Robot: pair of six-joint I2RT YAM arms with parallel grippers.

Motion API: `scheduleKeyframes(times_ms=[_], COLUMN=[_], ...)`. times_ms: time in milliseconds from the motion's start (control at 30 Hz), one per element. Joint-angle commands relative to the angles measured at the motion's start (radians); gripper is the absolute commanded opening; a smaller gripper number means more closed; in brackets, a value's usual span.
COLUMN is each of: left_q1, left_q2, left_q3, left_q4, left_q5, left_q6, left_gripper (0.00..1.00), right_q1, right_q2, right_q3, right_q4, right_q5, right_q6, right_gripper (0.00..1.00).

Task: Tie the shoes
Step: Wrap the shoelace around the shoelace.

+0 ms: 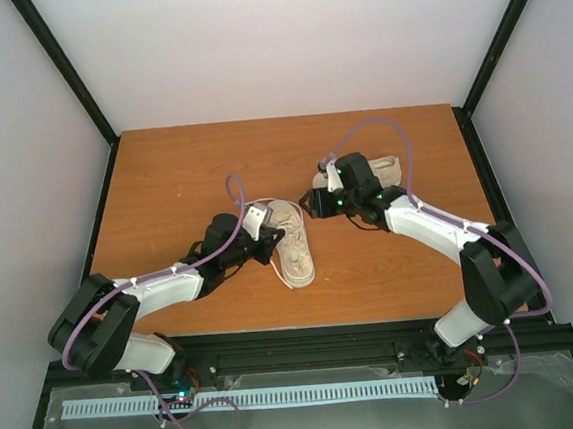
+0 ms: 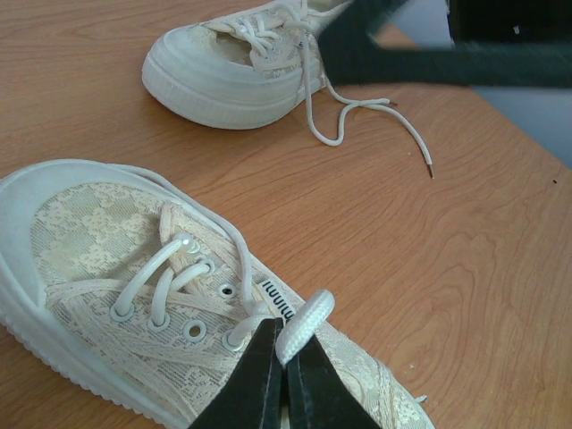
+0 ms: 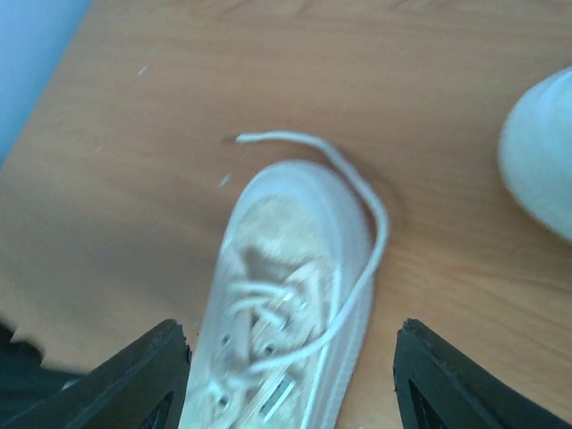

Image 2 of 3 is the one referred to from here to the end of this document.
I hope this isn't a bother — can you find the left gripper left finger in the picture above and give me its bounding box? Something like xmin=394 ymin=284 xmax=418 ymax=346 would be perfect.
xmin=190 ymin=318 xmax=282 ymax=429

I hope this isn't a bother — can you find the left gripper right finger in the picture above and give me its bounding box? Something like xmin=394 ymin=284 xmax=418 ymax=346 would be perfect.
xmin=285 ymin=337 xmax=380 ymax=429

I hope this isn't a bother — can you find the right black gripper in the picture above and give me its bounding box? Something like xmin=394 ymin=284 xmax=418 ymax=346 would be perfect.
xmin=317 ymin=0 xmax=571 ymax=89

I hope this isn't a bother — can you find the white lace sneaker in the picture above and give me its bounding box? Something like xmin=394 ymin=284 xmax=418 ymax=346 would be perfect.
xmin=1 ymin=159 xmax=432 ymax=428
xmin=142 ymin=1 xmax=433 ymax=166

